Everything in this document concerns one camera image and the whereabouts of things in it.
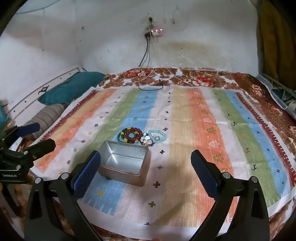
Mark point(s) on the wall socket with plug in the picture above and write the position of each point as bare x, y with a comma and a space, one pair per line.
151, 20

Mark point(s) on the white decorated headboard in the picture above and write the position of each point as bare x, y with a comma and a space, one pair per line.
34, 92

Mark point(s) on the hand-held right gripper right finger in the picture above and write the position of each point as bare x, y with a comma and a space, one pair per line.
203, 173

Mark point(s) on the yellow hanging cloth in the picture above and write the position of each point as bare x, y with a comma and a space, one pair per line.
277, 46

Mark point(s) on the grey striped pillow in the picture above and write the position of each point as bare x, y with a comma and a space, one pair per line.
46, 115

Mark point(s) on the pink power strip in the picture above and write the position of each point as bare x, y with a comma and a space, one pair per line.
156, 32

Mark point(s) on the striped colourful cloth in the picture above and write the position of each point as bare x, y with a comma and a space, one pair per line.
185, 115

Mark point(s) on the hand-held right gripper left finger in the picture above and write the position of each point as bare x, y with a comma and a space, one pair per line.
86, 176

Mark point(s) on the green bangle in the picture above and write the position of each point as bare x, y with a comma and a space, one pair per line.
118, 138

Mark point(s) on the teal cloth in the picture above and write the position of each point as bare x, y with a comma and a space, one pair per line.
69, 88

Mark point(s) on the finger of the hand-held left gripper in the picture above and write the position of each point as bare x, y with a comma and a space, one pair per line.
29, 129
42, 146

